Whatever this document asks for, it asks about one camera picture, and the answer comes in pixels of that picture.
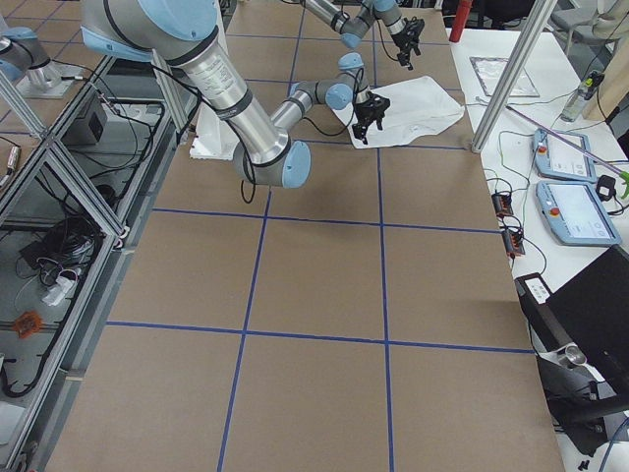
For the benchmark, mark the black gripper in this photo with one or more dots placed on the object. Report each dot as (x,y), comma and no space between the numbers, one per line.
(368,110)
(404,40)

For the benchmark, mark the white long-sleeve printed shirt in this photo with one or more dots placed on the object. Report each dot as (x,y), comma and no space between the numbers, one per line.
(418,107)

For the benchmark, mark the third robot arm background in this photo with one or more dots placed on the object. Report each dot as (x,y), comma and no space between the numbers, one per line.
(27,65)

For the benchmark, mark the black orange adapter box upper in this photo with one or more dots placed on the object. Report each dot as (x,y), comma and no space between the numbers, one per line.
(502,204)

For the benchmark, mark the black orange adapter box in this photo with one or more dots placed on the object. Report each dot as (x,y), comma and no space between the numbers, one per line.
(513,243)
(502,204)

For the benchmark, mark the upper blue teach pendant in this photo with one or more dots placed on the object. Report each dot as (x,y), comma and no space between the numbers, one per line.
(556,160)

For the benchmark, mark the blue teach pendant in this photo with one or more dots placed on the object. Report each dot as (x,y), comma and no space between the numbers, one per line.
(556,160)
(574,214)

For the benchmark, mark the clear plastic water bottle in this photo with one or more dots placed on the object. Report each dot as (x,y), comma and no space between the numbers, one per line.
(581,96)

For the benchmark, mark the black orange adapter box lower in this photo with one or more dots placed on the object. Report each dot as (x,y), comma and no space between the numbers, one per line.
(513,243)

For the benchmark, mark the lower blue teach pendant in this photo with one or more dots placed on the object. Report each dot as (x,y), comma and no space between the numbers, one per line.
(574,214)

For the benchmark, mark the purple green grabber stick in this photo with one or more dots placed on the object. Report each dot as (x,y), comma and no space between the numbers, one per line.
(623,175)

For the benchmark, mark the black laptop computer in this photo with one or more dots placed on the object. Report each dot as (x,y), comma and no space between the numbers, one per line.
(589,310)

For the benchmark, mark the aluminium frame post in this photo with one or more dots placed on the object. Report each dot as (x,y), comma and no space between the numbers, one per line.
(518,58)

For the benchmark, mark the white pedestal column with base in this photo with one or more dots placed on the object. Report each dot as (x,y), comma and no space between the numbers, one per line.
(213,139)

